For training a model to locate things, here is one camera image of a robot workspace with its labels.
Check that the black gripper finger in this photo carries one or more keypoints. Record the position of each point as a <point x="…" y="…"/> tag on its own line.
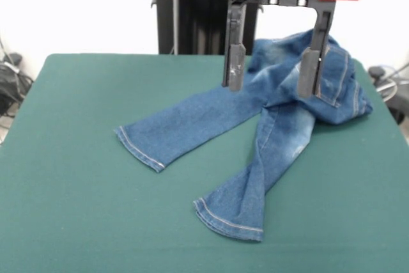
<point x="234" y="65"/>
<point x="308" y="71"/>

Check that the blue denim jeans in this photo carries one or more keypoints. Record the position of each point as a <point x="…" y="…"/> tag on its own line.
<point x="191" y="122"/>

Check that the dark green table cloth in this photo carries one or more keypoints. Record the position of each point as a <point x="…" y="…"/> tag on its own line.
<point x="80" y="206"/>

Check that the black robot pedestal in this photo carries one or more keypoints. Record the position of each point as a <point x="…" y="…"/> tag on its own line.
<point x="191" y="23"/>

